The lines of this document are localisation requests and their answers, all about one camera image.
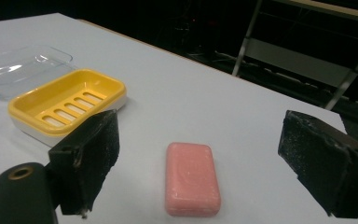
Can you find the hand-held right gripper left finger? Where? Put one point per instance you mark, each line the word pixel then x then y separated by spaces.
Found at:
pixel 88 161

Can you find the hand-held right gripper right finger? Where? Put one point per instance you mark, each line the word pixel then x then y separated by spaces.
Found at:
pixel 323 161

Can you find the yellow soap dish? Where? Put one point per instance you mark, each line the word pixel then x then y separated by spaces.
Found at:
pixel 65 104

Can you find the pink soap bar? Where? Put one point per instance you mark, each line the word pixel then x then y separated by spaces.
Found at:
pixel 191 179

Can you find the clear plastic lid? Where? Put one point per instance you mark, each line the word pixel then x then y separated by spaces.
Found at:
pixel 18 73

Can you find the metal stand frame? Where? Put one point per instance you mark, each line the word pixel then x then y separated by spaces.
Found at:
pixel 304 53

